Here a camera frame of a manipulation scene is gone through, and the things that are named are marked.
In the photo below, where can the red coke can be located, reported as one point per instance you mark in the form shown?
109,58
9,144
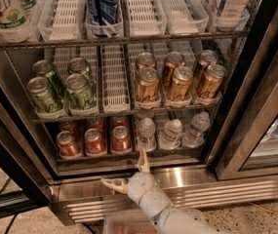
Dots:
68,145
94,145
121,139
119,121
69,126
95,123

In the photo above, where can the gold can rear right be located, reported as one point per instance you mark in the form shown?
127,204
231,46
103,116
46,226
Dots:
203,60

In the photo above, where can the water bottle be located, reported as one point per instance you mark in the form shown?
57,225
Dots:
147,134
169,137
194,135

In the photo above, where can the gold can rear left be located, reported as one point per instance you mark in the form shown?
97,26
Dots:
146,60

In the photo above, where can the clear plastic container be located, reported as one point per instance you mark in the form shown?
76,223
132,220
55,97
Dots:
125,223

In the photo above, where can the empty white tray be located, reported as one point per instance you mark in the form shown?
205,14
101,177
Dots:
185,17
62,20
146,18

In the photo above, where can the gold can front left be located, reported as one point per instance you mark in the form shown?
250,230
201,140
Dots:
147,85

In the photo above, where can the green can rear right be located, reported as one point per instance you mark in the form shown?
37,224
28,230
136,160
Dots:
81,66

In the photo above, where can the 7up bottle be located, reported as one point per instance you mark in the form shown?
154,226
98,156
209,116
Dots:
14,25

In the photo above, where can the left open fridge door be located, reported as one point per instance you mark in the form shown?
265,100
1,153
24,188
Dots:
34,192

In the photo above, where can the empty white tray top right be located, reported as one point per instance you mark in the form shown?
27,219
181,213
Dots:
185,17

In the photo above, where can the right glass fridge door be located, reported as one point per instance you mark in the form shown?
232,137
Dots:
249,153

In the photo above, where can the gold can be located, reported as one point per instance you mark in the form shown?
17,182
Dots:
181,80
147,85
211,81
146,60
203,60
171,62

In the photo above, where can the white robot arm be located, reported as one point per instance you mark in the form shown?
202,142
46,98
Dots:
143,189

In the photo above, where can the water bottle middle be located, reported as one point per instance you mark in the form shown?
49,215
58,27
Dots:
169,137

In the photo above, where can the empty white tray top middle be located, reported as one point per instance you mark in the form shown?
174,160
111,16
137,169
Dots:
146,18

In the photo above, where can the green can rear left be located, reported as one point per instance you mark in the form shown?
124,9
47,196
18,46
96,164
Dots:
48,70

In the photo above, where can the white label bottle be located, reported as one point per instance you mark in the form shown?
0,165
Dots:
229,13

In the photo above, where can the green can front right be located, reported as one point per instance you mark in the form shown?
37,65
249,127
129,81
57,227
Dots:
79,91

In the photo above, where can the gold can rear middle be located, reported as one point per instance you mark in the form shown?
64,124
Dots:
171,62

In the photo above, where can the water bottle right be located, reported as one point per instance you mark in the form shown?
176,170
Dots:
194,135

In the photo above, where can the green can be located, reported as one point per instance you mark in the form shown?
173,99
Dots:
81,66
79,91
48,70
43,95

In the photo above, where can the gold can front middle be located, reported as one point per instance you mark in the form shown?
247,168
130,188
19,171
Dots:
181,80

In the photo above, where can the gold can front right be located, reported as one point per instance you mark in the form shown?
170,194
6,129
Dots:
211,81

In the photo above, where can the blue pepsi bottle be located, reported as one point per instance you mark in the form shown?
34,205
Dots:
103,18

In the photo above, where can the green can front left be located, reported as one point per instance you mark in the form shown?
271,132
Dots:
43,95

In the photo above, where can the empty white tray top left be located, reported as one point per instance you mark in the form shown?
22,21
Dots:
62,20

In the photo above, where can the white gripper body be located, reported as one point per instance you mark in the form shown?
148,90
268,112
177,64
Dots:
140,184

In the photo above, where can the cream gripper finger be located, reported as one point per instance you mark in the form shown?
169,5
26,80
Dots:
117,184
143,164

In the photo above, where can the water bottle left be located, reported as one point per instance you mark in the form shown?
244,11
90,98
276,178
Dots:
147,134

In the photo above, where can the empty white tray middle shelf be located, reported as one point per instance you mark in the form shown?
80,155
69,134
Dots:
115,91

